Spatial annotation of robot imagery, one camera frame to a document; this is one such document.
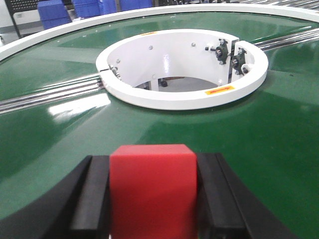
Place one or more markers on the red cube block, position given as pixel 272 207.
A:
pixel 153 191

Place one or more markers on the black perforated pegboard stand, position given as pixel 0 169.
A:
pixel 25 16

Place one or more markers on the large blue crate front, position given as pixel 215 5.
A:
pixel 135 4

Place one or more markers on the small blue crate stack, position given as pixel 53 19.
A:
pixel 52 13

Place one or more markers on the right steel roller bar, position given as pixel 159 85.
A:
pixel 288 40

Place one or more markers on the white inner ring housing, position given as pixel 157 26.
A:
pixel 172 69

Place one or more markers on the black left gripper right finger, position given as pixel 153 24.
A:
pixel 227 209

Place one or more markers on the white outer conveyor rim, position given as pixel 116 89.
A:
pixel 29 41

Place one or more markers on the tall blue crate stack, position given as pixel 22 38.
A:
pixel 86 8

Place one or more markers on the yellow arrow label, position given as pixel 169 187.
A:
pixel 219 90

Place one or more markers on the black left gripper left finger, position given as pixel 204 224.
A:
pixel 77 207

